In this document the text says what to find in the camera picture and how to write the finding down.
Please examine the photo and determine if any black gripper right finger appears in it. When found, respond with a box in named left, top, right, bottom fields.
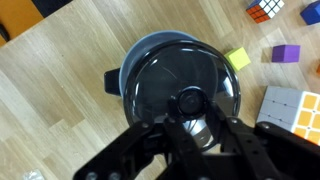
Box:
left=206, top=99, right=320, bottom=180

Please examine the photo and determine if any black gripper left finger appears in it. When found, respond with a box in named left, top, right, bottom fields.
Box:
left=73, top=96, right=214, bottom=180

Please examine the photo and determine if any blue wooden cube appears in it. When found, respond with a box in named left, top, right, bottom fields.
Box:
left=299, top=0, right=320, bottom=26

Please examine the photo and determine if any large green-white Rubik's cube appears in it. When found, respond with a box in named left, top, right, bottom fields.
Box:
left=255, top=85, right=320, bottom=147

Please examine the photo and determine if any purple wooden cube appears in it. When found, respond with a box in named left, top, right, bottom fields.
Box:
left=270, top=44, right=302, bottom=64

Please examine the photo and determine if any yellow-green wooden cube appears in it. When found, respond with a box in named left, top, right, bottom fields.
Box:
left=223, top=46, right=252, bottom=72

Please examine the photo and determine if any grey pot with black handles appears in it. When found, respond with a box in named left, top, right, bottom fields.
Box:
left=103, top=29, right=243, bottom=153

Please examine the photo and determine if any small white-faced Rubik's cube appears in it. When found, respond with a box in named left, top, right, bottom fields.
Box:
left=245, top=0, right=286, bottom=24

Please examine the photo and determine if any black pot lid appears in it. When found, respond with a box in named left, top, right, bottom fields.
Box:
left=122, top=39, right=242, bottom=153

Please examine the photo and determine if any clear plastic wrapper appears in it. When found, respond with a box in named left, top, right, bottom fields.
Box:
left=21, top=169, right=46, bottom=180

